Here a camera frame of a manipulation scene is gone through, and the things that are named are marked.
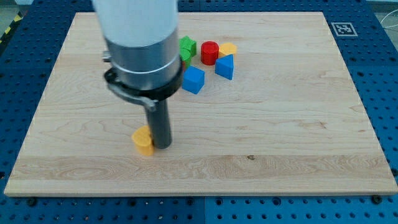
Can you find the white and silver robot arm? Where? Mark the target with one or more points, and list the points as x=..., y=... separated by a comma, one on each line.
x=142, y=38

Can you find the blue cube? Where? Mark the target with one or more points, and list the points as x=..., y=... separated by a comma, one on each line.
x=193, y=80

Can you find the wooden board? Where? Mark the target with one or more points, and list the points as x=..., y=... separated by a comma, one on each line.
x=290, y=122

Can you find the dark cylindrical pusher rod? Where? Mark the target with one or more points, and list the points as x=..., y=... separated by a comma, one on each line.
x=159, y=124

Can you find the blue triangular prism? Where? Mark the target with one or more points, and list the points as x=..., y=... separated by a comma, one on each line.
x=224, y=66

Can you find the green round block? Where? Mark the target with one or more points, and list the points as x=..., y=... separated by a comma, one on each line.
x=186, y=57

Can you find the yellow heart-shaped block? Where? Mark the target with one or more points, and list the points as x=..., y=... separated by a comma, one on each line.
x=143, y=141

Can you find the red cylinder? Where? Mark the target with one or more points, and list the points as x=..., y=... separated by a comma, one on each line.
x=209, y=52

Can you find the green star block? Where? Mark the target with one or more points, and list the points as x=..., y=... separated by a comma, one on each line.
x=189, y=44

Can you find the yellow hexagonal block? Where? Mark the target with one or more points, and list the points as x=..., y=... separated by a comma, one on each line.
x=227, y=49

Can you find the white fiducial marker tag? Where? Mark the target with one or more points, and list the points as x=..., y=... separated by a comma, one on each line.
x=344, y=29

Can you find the black yellow hazard tape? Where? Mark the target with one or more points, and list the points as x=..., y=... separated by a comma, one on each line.
x=11, y=29

